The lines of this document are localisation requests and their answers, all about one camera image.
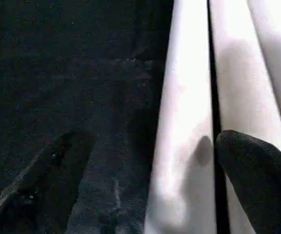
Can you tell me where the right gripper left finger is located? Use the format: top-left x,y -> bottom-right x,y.
0,130 -> 95,234

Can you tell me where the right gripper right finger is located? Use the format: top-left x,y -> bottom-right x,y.
216,130 -> 281,234

